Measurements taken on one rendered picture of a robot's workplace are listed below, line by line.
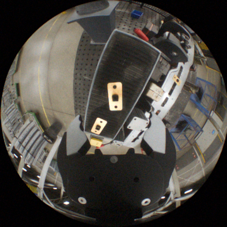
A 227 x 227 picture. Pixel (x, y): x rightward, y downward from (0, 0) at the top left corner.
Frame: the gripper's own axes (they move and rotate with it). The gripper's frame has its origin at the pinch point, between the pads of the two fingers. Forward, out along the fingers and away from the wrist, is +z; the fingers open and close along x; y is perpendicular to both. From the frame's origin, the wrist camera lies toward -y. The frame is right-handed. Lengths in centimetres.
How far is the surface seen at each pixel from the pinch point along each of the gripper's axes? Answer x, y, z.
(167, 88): 31.9, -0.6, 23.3
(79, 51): -32, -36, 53
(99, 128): -6.4, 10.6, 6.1
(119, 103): 1.2, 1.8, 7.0
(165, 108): 34.2, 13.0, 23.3
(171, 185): 245, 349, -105
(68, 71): -98, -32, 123
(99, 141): -8.8, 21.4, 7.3
